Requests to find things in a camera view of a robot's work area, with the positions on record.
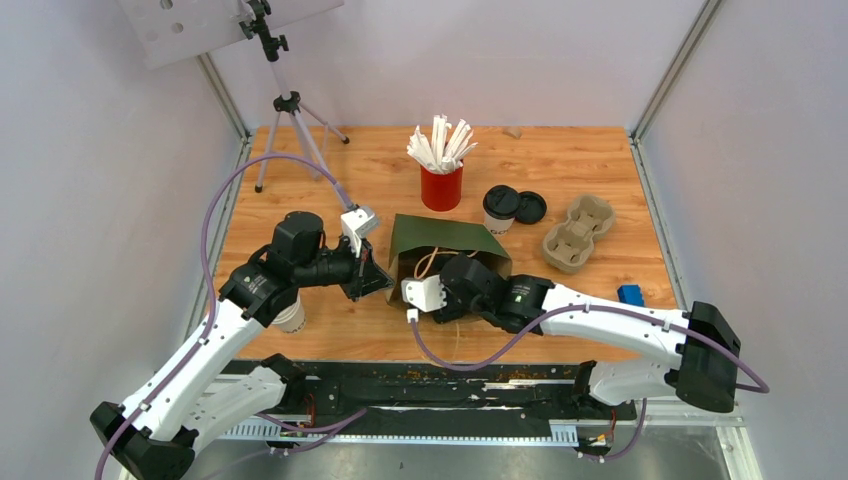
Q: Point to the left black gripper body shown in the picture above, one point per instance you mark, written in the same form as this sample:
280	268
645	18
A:
341	267

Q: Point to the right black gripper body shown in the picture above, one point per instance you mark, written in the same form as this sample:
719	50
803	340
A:
455	308

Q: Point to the green paper bag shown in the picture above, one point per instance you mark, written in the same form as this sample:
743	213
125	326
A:
421	246

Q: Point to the stack of white cups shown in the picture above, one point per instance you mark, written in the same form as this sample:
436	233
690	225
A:
292	319

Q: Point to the black cup lid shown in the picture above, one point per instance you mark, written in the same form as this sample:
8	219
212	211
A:
532	208
501	202

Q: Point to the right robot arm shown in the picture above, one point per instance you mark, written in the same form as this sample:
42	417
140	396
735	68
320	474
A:
691	354

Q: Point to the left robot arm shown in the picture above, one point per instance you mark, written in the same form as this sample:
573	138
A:
157	432

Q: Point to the red straw holder cup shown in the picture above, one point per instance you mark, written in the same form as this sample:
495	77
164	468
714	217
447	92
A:
441	192

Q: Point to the white wrapped straws bundle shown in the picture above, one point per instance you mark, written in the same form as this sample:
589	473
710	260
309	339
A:
445	150

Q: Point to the blue toy brick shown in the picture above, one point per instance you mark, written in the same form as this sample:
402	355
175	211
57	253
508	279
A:
631	294

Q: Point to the white perforated board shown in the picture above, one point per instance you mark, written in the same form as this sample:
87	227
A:
171	31

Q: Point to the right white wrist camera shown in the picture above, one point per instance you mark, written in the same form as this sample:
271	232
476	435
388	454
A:
425	295

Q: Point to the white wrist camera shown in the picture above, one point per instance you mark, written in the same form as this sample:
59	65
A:
356	224
425	295

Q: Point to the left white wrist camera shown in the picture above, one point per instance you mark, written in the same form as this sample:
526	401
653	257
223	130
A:
356	224

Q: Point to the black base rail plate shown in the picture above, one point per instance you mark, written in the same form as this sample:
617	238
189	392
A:
423	400

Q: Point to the silver camera tripod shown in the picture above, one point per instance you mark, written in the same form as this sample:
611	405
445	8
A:
288	101

